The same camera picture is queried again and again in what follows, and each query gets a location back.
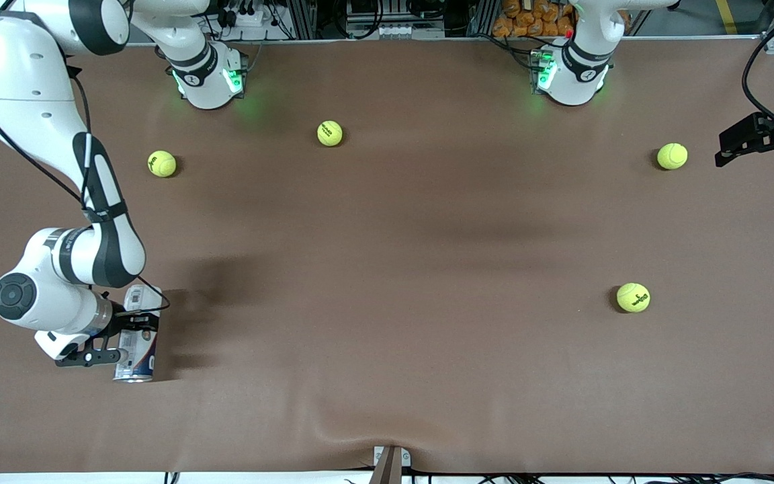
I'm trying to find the yellow green tennis ball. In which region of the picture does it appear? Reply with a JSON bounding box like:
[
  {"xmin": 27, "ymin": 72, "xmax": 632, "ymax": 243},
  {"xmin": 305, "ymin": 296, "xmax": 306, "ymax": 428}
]
[
  {"xmin": 656, "ymin": 143, "xmax": 689, "ymax": 171},
  {"xmin": 147, "ymin": 150, "xmax": 177, "ymax": 178},
  {"xmin": 616, "ymin": 282, "xmax": 651, "ymax": 313},
  {"xmin": 316, "ymin": 120, "xmax": 344, "ymax": 147}
]

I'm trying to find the grey electronics unit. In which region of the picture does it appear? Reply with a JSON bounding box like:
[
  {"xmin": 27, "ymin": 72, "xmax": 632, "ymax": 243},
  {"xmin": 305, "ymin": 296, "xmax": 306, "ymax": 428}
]
[{"xmin": 343, "ymin": 0, "xmax": 448, "ymax": 40}]

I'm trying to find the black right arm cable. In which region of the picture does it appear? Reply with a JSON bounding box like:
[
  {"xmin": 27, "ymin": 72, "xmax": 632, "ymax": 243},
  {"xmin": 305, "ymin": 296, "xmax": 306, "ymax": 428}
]
[{"xmin": 0, "ymin": 40, "xmax": 171, "ymax": 317}]

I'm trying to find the brown table mat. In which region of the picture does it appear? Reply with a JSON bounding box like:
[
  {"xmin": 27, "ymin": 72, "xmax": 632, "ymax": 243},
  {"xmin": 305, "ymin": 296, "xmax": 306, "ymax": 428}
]
[{"xmin": 0, "ymin": 37, "xmax": 774, "ymax": 475}]

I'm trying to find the white blue tennis ball can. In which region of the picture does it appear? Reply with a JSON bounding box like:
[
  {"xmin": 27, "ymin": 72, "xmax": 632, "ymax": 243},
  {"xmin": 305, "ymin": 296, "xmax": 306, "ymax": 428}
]
[{"xmin": 113, "ymin": 284, "xmax": 161, "ymax": 383}]

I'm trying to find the grey metal bracket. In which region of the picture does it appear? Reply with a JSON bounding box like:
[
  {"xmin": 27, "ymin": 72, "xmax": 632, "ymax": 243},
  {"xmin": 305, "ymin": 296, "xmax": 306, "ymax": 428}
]
[{"xmin": 372, "ymin": 445, "xmax": 412, "ymax": 484}]

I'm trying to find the orange objects box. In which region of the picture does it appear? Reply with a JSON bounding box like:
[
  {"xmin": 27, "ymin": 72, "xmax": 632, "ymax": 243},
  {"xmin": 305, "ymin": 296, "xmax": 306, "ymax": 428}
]
[{"xmin": 491, "ymin": 0, "xmax": 576, "ymax": 39}]

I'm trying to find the white power strip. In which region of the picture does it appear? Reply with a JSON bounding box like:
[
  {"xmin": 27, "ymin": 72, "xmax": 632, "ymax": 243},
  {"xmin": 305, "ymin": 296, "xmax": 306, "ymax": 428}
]
[{"xmin": 222, "ymin": 7, "xmax": 280, "ymax": 29}]

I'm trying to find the black cable bundle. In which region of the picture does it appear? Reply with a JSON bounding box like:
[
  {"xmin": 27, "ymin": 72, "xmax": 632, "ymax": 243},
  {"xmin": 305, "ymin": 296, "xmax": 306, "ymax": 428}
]
[{"xmin": 474, "ymin": 473, "xmax": 774, "ymax": 484}]

